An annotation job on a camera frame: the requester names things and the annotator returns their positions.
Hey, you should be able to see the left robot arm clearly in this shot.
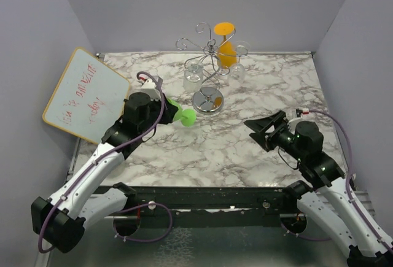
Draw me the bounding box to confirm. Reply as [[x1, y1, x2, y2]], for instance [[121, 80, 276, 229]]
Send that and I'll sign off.
[[31, 92, 180, 253]]

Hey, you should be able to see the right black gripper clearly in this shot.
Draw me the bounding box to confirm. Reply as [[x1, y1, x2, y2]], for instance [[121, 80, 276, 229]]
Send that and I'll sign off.
[[245, 109, 306, 161]]

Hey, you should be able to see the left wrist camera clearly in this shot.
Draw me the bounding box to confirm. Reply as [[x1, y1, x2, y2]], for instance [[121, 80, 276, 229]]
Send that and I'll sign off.
[[139, 75, 163, 100]]

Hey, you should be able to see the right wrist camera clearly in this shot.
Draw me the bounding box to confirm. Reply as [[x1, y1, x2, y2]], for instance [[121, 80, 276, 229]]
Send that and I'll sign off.
[[288, 108, 309, 126]]

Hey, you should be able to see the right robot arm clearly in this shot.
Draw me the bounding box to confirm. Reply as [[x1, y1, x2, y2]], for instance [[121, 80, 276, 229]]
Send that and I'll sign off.
[[244, 109, 392, 266]]

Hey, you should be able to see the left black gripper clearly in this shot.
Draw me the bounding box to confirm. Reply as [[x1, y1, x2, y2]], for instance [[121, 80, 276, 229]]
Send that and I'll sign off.
[[139, 92, 179, 134]]

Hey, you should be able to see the small whiteboard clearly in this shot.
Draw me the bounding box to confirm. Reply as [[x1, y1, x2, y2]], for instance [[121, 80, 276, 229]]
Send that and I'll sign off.
[[42, 47, 131, 144]]

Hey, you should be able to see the clear wine glass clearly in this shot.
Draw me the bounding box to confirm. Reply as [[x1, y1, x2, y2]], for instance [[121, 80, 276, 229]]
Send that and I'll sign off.
[[228, 41, 251, 88], [183, 60, 203, 93]]

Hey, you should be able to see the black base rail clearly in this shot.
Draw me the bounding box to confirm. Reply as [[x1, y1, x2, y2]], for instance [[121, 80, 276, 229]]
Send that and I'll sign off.
[[118, 186, 299, 228]]

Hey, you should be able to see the green plastic wine glass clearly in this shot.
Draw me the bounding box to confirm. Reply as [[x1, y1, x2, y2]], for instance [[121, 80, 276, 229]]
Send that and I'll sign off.
[[168, 98, 196, 127]]

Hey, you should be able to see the orange plastic wine glass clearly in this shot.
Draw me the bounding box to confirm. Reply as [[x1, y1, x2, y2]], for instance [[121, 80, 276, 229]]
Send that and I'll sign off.
[[214, 22, 237, 69]]

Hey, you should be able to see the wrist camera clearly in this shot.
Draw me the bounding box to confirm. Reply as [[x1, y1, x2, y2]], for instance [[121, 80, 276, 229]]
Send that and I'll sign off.
[[139, 75, 163, 100], [288, 108, 309, 126]]

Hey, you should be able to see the chrome wine glass rack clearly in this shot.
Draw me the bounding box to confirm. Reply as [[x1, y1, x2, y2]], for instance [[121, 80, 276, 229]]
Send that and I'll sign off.
[[176, 22, 230, 115]]

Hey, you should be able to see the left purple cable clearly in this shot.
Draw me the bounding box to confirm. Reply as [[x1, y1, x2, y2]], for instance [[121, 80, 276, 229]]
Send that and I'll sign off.
[[37, 71, 167, 254]]

